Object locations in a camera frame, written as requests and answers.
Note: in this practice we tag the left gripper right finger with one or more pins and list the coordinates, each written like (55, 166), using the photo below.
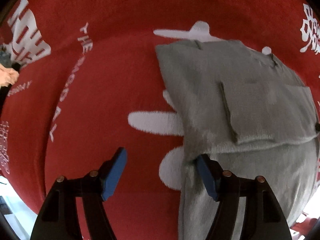
(223, 185)

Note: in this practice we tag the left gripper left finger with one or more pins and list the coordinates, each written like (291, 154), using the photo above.
(97, 185)

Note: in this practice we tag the grey knit garment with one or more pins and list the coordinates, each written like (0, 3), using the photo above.
(249, 112)

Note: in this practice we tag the red patterned bedspread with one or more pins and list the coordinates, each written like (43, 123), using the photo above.
(91, 83)

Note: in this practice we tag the orange cloth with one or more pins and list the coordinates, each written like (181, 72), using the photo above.
(8, 76)

